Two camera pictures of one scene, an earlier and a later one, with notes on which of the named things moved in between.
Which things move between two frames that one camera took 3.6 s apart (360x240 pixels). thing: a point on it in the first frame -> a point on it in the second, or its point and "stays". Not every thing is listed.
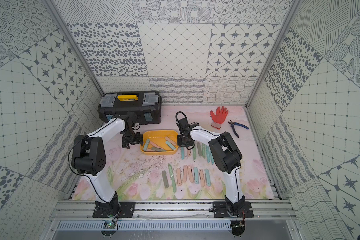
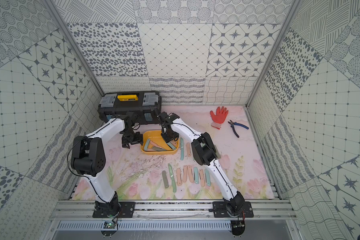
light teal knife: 196,175 stays
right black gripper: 179,142 -> 166,139
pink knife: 203,183 stays
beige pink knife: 178,175 stays
